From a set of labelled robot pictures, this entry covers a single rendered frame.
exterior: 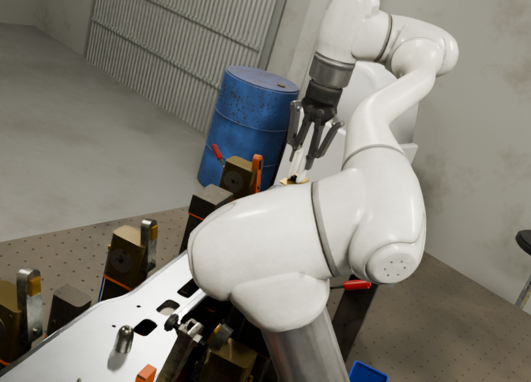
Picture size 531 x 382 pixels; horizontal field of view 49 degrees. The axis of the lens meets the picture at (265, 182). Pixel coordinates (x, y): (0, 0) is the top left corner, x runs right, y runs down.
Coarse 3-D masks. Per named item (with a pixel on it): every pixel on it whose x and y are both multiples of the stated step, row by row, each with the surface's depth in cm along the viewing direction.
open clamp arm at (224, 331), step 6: (216, 330) 105; (222, 330) 103; (228, 330) 104; (210, 336) 105; (216, 336) 103; (222, 336) 103; (228, 336) 103; (210, 342) 104; (216, 342) 104; (222, 342) 103; (216, 348) 104; (204, 354) 105; (204, 360) 106; (198, 366) 107; (192, 372) 107; (198, 372) 107; (192, 378) 108; (198, 378) 107
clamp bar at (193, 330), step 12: (168, 324) 84; (180, 324) 86; (192, 324) 86; (180, 336) 83; (192, 336) 83; (180, 348) 84; (192, 348) 87; (168, 360) 85; (180, 360) 85; (168, 372) 86; (180, 372) 90
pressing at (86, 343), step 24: (168, 264) 138; (144, 288) 126; (168, 288) 129; (96, 312) 115; (120, 312) 117; (144, 312) 119; (192, 312) 124; (48, 336) 106; (72, 336) 107; (96, 336) 109; (144, 336) 112; (168, 336) 114; (24, 360) 98; (48, 360) 100; (72, 360) 102; (96, 360) 103; (120, 360) 105; (144, 360) 106
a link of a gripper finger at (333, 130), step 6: (336, 126) 125; (342, 126) 126; (330, 132) 126; (336, 132) 128; (324, 138) 127; (330, 138) 127; (324, 144) 128; (318, 150) 129; (324, 150) 129; (318, 156) 129
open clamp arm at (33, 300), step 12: (24, 276) 101; (36, 276) 103; (24, 288) 101; (36, 288) 102; (24, 300) 101; (36, 300) 104; (24, 312) 102; (36, 312) 104; (24, 324) 103; (36, 324) 105; (24, 336) 104; (36, 336) 106
